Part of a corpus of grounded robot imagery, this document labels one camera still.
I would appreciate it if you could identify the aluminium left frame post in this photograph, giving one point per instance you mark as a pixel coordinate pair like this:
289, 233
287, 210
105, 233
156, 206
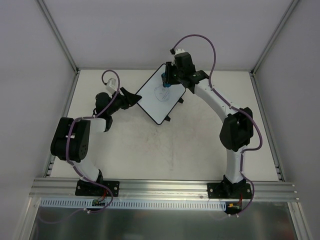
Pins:
57, 34

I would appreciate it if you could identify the white slotted cable duct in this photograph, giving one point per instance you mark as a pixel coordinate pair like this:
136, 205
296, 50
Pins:
139, 204

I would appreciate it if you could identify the aluminium front rail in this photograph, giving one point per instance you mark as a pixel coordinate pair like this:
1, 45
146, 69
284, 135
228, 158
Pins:
185, 190

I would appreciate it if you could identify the white whiteboard with black frame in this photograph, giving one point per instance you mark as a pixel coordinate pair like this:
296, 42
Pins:
156, 100

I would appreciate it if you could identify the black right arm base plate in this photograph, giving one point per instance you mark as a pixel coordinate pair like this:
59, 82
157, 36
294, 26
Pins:
223, 190

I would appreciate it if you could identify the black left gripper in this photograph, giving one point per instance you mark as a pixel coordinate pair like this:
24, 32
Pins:
124, 99

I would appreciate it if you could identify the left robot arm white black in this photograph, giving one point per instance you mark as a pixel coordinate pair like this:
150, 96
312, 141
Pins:
70, 142

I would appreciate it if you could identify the aluminium right frame post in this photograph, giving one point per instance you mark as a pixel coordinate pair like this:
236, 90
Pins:
275, 34

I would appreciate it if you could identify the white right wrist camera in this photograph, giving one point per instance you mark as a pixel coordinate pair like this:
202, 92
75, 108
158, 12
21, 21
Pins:
176, 51

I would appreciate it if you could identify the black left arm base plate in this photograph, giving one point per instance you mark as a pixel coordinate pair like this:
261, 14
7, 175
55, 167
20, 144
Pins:
87, 189

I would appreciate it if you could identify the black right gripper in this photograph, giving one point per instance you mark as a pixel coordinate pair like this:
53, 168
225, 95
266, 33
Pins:
169, 72

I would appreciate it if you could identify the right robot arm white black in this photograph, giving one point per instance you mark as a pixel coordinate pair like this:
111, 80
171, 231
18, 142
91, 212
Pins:
237, 128

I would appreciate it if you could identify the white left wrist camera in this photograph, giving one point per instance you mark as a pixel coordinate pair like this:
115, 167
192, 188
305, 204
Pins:
112, 85

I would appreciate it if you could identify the blue whiteboard eraser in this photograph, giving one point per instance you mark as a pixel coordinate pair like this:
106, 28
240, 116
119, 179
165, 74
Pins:
165, 82

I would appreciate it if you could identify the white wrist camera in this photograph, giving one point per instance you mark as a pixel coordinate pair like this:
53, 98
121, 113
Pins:
112, 85
176, 51

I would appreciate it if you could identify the aluminium frame post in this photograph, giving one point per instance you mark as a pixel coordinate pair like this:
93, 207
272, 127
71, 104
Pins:
275, 34
57, 34

